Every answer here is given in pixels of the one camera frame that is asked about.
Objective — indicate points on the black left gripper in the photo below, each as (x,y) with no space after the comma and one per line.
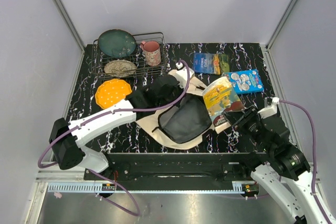
(179,86)

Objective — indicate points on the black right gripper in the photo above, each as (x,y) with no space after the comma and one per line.
(239,118)

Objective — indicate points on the cream canvas student bag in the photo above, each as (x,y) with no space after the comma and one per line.
(182,125)

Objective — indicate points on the Animal Farm paperback book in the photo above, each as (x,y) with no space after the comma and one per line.
(207,63)

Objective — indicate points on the yellow picture book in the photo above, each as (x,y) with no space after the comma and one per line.
(220,97)

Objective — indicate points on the blue comic book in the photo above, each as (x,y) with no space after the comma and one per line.
(245,82)

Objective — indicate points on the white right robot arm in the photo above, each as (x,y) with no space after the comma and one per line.
(283,170)

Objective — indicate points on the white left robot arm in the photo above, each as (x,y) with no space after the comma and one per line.
(68,140)

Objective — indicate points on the pink patterned mug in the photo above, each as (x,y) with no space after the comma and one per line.
(152,53)

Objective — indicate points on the beige patterned plate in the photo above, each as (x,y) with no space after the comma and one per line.
(120,68)

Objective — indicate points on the orange dotted plate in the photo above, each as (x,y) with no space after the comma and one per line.
(111,92)

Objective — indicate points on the dark green plate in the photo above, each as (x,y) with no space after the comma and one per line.
(117,43)

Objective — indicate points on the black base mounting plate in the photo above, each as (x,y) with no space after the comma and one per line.
(177,170)

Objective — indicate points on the wire dish rack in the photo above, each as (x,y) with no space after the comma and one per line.
(99,59)

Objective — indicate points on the white cable duct strip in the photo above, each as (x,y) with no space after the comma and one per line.
(98,187)

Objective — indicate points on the aluminium frame rail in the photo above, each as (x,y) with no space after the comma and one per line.
(66,18)

